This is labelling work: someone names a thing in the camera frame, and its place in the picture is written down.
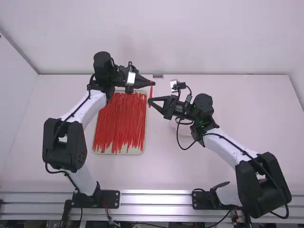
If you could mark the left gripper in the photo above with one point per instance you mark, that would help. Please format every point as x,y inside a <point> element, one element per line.
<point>120,76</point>

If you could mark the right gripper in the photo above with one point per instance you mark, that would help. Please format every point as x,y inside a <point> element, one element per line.
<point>175,109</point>

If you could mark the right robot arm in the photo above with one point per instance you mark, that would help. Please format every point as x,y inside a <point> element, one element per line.
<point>225,145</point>

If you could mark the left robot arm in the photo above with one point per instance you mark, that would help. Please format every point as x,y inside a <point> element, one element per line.
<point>83,107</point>

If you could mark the pale tray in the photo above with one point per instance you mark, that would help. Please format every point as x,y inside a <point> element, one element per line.
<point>146,133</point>

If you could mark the silver rails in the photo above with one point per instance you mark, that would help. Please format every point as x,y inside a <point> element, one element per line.
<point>154,202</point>

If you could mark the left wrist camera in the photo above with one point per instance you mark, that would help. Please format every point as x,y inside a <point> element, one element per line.
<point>130,78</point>

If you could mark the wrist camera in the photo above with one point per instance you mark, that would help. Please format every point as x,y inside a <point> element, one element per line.
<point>130,78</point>
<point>173,85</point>

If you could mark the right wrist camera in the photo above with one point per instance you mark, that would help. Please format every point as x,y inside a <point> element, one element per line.
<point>173,85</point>

